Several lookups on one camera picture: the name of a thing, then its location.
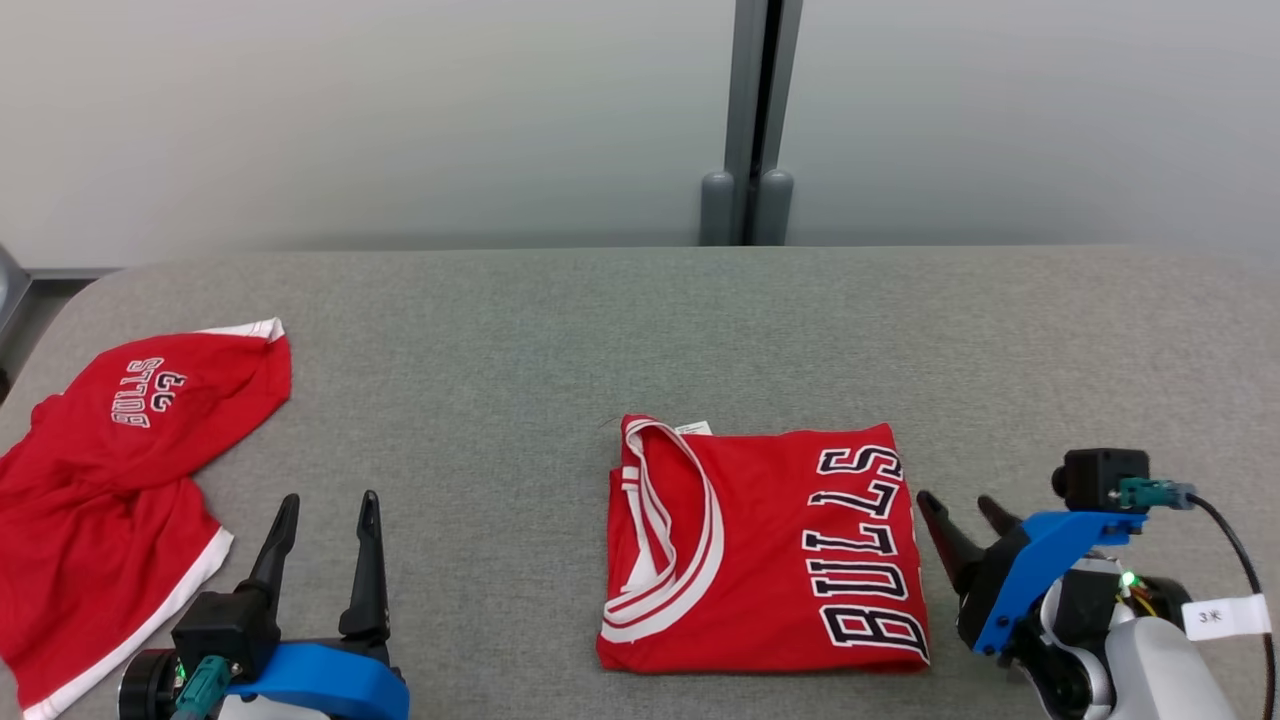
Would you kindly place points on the grey metal frame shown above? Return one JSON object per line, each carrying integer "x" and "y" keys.
{"x": 10, "y": 290}

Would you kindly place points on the red shorts with white stripe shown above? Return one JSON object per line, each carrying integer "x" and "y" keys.
{"x": 90, "y": 510}

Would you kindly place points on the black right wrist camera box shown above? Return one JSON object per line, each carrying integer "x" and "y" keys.
{"x": 1095, "y": 478}

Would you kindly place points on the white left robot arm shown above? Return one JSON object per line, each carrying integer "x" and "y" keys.
{"x": 145, "y": 690}

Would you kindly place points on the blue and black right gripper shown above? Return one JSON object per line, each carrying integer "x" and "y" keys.
{"x": 1010, "y": 590}

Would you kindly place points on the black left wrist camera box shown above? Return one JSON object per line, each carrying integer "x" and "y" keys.
{"x": 220, "y": 630}

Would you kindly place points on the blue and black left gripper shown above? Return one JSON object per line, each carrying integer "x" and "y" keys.
{"x": 340, "y": 685}

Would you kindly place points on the red Bulls basketball jersey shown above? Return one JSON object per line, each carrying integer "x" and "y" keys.
{"x": 760, "y": 560}

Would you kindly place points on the grey wall post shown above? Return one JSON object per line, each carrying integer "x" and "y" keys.
{"x": 750, "y": 100}

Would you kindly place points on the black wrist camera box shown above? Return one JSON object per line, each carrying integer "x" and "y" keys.
{"x": 220, "y": 630}
{"x": 1095, "y": 478}

